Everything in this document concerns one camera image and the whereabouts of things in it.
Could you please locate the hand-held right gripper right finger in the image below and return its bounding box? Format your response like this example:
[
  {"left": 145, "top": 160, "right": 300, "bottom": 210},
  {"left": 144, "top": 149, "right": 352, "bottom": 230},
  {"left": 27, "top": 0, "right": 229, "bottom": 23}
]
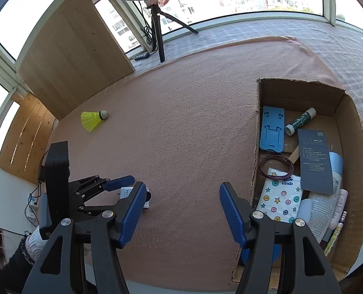
[{"left": 219, "top": 182, "right": 343, "bottom": 294}]

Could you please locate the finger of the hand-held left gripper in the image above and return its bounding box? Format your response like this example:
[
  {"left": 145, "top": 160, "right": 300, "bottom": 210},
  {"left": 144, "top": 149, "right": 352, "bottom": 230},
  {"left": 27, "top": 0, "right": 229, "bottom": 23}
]
[
  {"left": 68, "top": 200, "right": 121, "bottom": 220},
  {"left": 69, "top": 175, "right": 136, "bottom": 204}
]

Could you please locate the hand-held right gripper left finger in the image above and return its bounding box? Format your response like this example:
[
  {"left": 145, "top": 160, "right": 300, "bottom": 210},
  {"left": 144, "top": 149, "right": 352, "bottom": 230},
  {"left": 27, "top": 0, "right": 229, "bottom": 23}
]
[{"left": 22, "top": 182, "right": 148, "bottom": 294}]

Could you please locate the white wall charger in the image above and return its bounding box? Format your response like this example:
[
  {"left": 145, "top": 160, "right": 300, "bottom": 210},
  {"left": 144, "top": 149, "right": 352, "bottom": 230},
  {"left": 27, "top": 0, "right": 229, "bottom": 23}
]
[{"left": 119, "top": 186, "right": 152, "bottom": 210}]

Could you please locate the patterned tissue pack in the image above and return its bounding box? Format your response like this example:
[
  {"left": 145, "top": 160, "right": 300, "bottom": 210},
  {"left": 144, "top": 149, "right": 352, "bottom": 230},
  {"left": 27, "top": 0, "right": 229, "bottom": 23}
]
[{"left": 251, "top": 167, "right": 302, "bottom": 224}]

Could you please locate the purple hair tie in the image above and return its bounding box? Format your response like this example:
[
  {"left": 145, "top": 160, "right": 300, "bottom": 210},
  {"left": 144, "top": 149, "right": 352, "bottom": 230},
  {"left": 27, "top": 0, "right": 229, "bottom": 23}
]
[{"left": 258, "top": 155, "right": 294, "bottom": 180}]

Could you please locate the wooden clothespin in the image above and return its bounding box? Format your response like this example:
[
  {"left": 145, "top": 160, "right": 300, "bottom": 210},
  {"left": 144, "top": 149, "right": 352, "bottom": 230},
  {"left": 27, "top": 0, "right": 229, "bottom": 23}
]
[{"left": 287, "top": 145, "right": 302, "bottom": 163}]

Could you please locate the light blue tube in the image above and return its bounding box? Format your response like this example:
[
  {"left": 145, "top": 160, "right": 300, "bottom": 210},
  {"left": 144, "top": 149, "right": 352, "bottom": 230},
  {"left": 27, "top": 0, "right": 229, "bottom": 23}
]
[{"left": 307, "top": 151, "right": 345, "bottom": 243}]

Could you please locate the blue phone stand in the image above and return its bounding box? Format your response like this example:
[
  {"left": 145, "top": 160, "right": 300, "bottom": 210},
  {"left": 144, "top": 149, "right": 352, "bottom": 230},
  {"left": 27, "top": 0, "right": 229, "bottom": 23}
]
[{"left": 259, "top": 106, "right": 286, "bottom": 154}]

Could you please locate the dark grey card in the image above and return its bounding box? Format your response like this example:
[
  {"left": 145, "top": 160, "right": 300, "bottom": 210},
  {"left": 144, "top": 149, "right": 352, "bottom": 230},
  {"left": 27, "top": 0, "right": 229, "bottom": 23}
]
[{"left": 297, "top": 129, "right": 336, "bottom": 195}]

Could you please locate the patterned white lighter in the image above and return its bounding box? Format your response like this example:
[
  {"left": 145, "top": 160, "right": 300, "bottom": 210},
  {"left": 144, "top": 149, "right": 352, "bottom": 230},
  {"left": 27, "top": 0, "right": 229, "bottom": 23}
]
[{"left": 323, "top": 211, "right": 348, "bottom": 257}]

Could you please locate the green glue stick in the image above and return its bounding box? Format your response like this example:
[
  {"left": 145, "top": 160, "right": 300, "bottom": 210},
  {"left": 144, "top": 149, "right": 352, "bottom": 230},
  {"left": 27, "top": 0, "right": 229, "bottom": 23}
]
[{"left": 285, "top": 107, "right": 317, "bottom": 136}]

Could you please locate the cardboard box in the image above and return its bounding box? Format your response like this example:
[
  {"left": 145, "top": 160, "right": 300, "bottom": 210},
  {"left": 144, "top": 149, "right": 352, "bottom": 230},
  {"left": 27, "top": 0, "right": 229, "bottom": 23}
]
[{"left": 231, "top": 78, "right": 363, "bottom": 290}]

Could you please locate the person's left forearm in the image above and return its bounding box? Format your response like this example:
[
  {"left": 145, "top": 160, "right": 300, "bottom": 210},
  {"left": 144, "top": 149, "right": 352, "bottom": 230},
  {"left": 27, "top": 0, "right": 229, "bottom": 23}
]
[{"left": 0, "top": 236, "right": 35, "bottom": 294}]

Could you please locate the person's left hand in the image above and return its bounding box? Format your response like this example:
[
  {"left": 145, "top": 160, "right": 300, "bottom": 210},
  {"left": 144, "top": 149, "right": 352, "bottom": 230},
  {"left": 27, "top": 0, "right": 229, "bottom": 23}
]
[{"left": 25, "top": 225, "right": 52, "bottom": 264}]

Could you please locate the white power strip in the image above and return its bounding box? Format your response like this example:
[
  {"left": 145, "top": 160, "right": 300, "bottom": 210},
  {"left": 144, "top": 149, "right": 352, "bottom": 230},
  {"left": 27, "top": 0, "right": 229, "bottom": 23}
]
[{"left": 26, "top": 194, "right": 52, "bottom": 231}]

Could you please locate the pine plank panel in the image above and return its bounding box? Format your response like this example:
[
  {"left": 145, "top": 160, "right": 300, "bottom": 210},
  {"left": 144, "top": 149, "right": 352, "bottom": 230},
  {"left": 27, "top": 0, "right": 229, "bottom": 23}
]
[{"left": 0, "top": 93, "right": 59, "bottom": 184}]

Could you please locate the yellow shuttlecock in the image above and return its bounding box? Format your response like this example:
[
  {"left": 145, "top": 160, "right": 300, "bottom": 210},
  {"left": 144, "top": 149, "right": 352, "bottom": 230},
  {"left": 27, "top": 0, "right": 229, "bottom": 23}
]
[{"left": 80, "top": 110, "right": 109, "bottom": 132}]

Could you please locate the large light wooden board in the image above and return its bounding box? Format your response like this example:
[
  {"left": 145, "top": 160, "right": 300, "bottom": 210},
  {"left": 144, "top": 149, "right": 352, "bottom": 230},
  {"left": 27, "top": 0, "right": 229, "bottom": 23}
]
[{"left": 15, "top": 0, "right": 136, "bottom": 121}]

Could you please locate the black tripod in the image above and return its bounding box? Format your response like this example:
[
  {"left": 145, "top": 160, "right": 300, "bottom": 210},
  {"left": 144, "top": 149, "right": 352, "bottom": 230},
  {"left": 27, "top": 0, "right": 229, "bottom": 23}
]
[{"left": 145, "top": 0, "right": 199, "bottom": 63}]

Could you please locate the black usb cable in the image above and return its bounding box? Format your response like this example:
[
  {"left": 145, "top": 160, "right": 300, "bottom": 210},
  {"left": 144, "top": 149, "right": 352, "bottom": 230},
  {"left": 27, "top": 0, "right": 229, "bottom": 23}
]
[{"left": 24, "top": 156, "right": 48, "bottom": 219}]

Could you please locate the black cable bundle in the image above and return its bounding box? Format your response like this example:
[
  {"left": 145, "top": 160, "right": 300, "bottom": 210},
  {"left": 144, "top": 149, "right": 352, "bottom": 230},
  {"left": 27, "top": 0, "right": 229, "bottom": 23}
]
[{"left": 132, "top": 0, "right": 158, "bottom": 56}]

